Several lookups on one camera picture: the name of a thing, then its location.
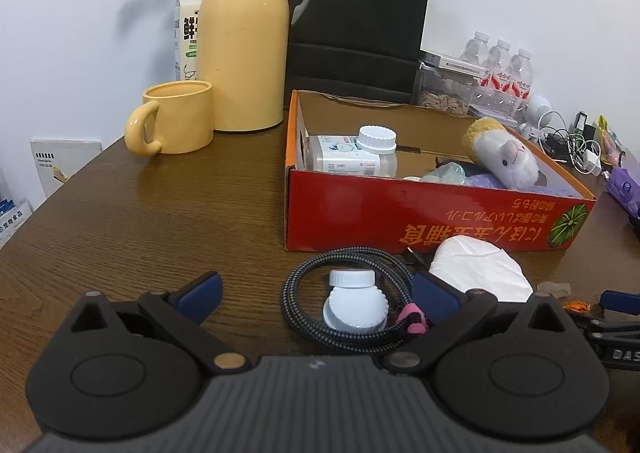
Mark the yellow thermos jug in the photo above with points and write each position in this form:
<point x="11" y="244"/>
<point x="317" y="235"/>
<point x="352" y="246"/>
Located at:
<point x="245" y="48"/>

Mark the yellow mug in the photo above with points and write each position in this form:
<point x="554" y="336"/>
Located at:
<point x="185" y="118"/>

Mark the orange candy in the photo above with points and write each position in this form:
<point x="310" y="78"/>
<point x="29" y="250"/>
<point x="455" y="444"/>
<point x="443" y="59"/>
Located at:
<point x="575" y="306"/>

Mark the flat white box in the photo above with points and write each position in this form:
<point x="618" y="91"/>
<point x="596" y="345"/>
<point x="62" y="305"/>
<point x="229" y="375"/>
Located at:
<point x="450" y="61"/>

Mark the white tissue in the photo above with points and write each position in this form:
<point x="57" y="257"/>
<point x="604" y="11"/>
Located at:
<point x="475" y="268"/>

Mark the clear plastic wrapper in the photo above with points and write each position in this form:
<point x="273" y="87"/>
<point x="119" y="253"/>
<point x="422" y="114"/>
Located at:
<point x="552" y="289"/>

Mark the black power adapter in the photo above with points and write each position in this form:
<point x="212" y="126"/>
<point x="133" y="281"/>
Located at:
<point x="555" y="143"/>

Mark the white charger plug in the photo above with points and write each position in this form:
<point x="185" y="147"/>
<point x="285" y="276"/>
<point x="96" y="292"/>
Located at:
<point x="593" y="164"/>

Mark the blue pet food bag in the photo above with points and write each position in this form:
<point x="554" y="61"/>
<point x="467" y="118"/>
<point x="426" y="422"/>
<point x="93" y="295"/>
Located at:
<point x="12" y="218"/>

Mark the purple pouch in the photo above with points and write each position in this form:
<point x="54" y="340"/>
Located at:
<point x="622" y="188"/>

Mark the red cardboard box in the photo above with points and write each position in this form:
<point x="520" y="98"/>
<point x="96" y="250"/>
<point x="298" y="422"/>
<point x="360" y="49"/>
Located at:
<point x="350" y="213"/>

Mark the colourful snack packet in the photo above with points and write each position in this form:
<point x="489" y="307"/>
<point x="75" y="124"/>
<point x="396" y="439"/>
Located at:
<point x="607" y="135"/>

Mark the clear container of seeds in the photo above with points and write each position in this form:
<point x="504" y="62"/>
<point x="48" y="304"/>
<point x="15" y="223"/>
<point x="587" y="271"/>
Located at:
<point x="442" y="100"/>

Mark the black paper bag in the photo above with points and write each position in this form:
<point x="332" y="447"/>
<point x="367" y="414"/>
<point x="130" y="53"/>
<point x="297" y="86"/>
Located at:
<point x="360" y="8"/>

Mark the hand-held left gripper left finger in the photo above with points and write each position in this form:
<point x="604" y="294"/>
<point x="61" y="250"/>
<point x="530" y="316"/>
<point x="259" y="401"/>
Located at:
<point x="200" y="295"/>

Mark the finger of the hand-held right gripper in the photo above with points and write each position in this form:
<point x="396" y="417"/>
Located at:
<point x="595" y="324"/>
<point x="620" y="302"/>

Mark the white and yellow plush toy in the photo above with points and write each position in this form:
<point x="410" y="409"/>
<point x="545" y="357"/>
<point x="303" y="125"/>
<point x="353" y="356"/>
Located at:
<point x="505" y="158"/>

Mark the white milk carton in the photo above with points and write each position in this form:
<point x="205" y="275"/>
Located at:
<point x="190" y="28"/>

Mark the white flat board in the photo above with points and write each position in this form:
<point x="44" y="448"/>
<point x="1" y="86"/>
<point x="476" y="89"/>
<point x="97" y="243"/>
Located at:
<point x="55" y="163"/>

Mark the small black device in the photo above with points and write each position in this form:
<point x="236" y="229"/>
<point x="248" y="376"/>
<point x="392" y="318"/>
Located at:
<point x="581" y="123"/>

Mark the clear water bottle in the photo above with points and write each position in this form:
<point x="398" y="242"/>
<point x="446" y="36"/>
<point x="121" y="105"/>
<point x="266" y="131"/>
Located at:
<point x="500" y="58"/>
<point x="520" y="68"/>
<point x="475" y="50"/>

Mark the purple cloth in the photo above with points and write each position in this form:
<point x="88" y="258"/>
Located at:
<point x="482" y="180"/>

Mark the iridescent plastic bag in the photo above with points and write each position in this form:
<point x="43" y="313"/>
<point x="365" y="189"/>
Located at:
<point x="445" y="173"/>

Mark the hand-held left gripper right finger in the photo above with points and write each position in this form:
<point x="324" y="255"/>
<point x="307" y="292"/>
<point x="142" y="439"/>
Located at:
<point x="435" y="298"/>

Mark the translucent white labelled bottle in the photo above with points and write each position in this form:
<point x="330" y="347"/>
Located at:
<point x="340" y="153"/>

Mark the small squat white bottle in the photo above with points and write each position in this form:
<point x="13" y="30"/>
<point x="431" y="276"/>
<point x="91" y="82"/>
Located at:
<point x="355" y="305"/>

